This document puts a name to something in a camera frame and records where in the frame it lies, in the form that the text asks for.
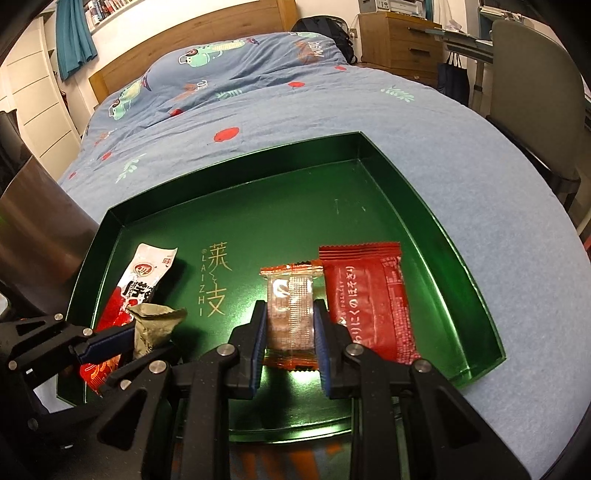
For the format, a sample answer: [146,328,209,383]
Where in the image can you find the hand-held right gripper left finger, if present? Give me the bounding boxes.
[95,300,269,480]

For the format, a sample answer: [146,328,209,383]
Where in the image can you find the wooden headboard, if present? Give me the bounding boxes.
[89,0,296,107]

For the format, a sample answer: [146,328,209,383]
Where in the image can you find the clear orange biscuit packet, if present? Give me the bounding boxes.
[259,259,326,371]

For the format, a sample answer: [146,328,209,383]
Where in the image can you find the white wardrobe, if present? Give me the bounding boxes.
[0,9,84,171]

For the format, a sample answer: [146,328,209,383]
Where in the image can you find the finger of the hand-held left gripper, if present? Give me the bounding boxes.
[99,345,181,398]
[0,314,138,377]

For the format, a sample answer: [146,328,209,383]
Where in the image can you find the green tray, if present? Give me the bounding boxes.
[55,131,507,435]

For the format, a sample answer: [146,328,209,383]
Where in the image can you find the wooden drawer cabinet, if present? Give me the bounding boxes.
[358,11,444,86]

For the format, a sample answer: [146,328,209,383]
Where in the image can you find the grey desk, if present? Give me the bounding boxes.
[434,25,495,63]

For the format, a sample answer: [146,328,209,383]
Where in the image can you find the red white snack packet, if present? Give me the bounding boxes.
[79,243,178,393]

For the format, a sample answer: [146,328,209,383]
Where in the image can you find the dark blue bag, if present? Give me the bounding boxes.
[436,52,471,102]

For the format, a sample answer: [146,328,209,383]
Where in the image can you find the white printer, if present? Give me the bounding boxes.
[358,0,426,17]

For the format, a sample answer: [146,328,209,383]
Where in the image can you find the row of books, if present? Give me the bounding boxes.
[83,0,139,24]

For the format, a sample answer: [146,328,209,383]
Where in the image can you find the grey chair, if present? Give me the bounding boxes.
[485,18,591,208]

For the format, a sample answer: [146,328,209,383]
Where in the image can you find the black backpack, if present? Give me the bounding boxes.
[291,16,358,65]

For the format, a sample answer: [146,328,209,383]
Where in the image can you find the olive candy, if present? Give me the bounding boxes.
[128,304,188,361]

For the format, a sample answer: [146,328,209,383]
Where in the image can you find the black electric kettle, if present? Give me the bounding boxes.
[0,111,100,324]

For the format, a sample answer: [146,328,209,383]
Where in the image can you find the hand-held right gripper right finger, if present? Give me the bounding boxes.
[314,300,529,480]

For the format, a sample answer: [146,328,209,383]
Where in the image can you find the teal curtain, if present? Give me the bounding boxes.
[55,0,99,80]

